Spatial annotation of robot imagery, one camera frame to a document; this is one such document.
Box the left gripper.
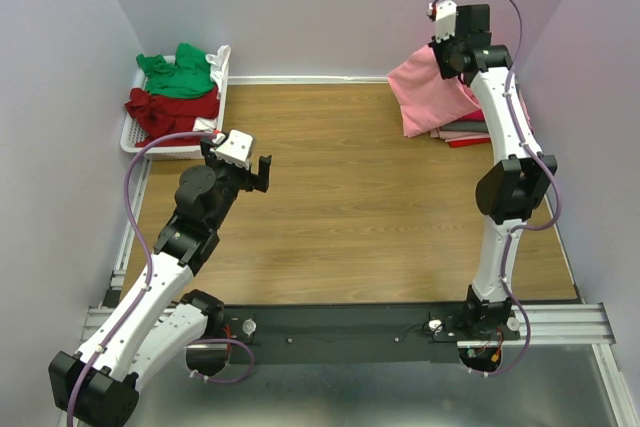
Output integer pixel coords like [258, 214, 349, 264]
[201, 136, 272, 231]

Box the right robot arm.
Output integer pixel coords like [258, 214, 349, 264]
[429, 0, 557, 339]

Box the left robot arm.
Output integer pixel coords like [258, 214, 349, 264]
[49, 130, 271, 426]

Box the folded light pink t shirt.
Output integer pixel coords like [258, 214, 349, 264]
[428, 72, 534, 143]

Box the folded red t shirt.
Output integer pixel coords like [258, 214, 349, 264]
[446, 137, 491, 148]

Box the dark red t shirt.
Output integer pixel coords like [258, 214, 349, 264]
[125, 87, 220, 147]

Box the white garment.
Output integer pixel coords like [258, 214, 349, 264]
[205, 45, 232, 87]

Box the green t shirt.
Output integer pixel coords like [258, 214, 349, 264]
[136, 43, 214, 99]

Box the white plastic basket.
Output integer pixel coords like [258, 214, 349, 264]
[120, 64, 229, 160]

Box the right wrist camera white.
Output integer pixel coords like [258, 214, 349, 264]
[428, 0, 457, 44]

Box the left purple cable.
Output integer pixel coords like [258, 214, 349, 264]
[65, 129, 221, 427]

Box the aluminium frame rail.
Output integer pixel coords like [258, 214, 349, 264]
[80, 163, 639, 426]

